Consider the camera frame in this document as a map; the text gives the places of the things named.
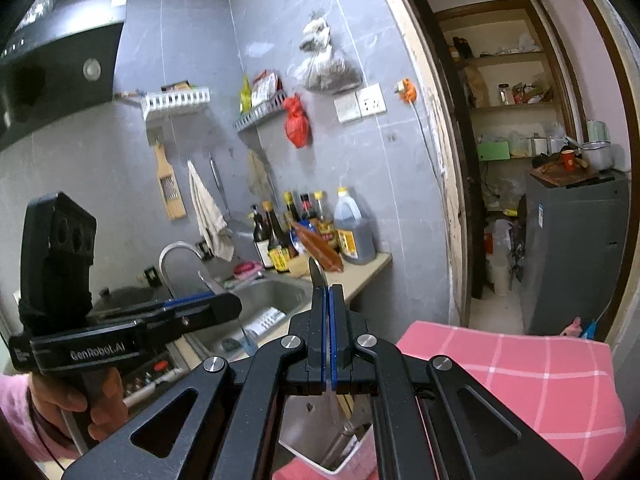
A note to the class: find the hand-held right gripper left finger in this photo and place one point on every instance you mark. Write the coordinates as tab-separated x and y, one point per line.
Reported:
320	340

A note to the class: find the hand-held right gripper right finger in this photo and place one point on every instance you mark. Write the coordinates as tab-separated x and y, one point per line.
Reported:
340	340

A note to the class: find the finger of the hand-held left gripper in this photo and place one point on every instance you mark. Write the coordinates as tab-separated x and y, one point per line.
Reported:
200	315
150	307

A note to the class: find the silver table knife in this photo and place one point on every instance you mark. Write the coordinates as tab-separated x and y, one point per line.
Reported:
316	272

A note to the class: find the white perforated utensil tray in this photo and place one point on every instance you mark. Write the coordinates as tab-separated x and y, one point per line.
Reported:
310	461

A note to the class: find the person's left forearm pink sleeve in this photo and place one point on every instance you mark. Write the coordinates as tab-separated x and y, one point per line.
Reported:
15	410

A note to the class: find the person's left hand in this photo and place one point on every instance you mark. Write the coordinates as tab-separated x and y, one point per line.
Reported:
52	400

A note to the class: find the metal faucet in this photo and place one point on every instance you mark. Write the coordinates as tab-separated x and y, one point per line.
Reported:
172	255

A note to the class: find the white perforated sink insert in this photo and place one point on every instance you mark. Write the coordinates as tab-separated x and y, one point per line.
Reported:
262	322

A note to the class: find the pink scrubber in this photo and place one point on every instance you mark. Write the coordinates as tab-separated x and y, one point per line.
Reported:
245	270

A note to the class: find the stainless steel sink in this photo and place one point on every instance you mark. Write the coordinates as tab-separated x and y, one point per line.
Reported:
270	300

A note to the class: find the beige kitchen counter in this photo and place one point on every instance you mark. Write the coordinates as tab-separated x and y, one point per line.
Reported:
365	270

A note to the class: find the orange brown packet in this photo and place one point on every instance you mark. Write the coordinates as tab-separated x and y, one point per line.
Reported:
317	249

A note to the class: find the dark bottle white label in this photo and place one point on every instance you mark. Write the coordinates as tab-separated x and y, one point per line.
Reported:
260	242

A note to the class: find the beige hanging towel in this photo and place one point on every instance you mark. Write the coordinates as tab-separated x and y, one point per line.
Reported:
210	220

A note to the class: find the dark bottle yellow label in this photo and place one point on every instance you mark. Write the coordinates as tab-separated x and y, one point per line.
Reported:
279	252

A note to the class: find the silver metal utensil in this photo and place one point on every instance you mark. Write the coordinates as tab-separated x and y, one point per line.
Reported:
345	437

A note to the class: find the large dark liquid jug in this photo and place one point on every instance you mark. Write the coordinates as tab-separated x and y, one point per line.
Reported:
352	232

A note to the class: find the yellow cap sauce bottle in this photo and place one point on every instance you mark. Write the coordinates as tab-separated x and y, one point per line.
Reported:
324	225

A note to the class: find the wooden grater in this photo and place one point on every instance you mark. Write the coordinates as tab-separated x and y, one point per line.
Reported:
170	185

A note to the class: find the dark cap sauce bottle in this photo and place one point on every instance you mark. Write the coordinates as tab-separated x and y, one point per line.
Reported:
305	207

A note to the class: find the tall yellow cap bottle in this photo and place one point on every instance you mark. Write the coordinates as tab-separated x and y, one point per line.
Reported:
290	207

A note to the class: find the hanging metal utensil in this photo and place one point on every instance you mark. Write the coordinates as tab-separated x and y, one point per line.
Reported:
217	180

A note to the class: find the beige hanging scrubber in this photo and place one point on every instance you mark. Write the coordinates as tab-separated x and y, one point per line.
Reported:
259	175

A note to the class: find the white bucket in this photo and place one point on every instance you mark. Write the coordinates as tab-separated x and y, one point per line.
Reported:
500	274

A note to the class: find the pink checkered tablecloth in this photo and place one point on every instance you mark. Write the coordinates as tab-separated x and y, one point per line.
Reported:
510	385

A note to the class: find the black range hood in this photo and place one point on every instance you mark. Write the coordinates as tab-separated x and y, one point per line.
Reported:
55	70

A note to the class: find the red plastic bag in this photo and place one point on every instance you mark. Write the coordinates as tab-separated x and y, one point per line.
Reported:
296	120

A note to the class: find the dark wooden door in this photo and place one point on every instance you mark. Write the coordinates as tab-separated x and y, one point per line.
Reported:
450	145

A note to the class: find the yellow snack packet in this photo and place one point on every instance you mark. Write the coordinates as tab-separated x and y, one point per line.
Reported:
245	92

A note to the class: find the pink toy figure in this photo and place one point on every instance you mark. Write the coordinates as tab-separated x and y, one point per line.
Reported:
572	329

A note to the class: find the red and white packet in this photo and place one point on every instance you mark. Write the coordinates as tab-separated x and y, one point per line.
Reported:
265	87

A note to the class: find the green box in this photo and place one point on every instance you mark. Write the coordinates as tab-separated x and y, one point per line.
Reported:
492	150

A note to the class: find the grey washing machine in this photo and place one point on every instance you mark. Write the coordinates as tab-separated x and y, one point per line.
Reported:
575	250

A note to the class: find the plastic bag with dark contents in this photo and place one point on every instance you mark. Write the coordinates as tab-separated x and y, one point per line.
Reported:
330	74

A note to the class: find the wooden board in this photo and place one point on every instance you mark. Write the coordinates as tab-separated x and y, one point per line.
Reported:
555	176

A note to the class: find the red cup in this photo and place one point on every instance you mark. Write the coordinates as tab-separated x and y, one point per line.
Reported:
567	160

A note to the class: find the glass jar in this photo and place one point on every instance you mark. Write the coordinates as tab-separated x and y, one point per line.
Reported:
502	94

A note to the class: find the small clear plastic bag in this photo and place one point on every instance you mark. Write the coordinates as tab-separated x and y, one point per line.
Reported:
315	32

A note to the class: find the metal pot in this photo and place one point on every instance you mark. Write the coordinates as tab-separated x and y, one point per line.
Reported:
597	156

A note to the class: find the wooden shelf unit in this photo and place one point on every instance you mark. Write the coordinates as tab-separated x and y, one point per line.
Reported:
505	60

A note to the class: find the green jar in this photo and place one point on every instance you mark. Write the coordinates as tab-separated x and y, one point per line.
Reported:
597	130

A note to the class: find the white wall basket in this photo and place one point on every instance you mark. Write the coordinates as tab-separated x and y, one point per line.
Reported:
175	101

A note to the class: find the metal wall shelf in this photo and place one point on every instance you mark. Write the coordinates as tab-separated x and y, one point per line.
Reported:
260	112

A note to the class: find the white wall switch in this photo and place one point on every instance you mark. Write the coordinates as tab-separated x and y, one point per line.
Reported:
346	107

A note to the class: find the white wall socket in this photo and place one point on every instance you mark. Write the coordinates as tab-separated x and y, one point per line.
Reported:
372	99

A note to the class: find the orange wall hook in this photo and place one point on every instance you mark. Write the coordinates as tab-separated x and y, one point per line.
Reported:
407	90

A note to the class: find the wooden door frame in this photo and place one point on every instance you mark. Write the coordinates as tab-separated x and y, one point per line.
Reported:
425	85

